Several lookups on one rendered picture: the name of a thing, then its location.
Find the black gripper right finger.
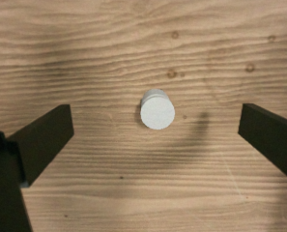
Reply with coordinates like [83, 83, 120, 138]
[238, 103, 287, 176]

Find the grey cylinder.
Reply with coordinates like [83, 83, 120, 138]
[141, 89, 175, 129]

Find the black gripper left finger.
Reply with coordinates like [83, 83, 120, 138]
[0, 104, 74, 232]

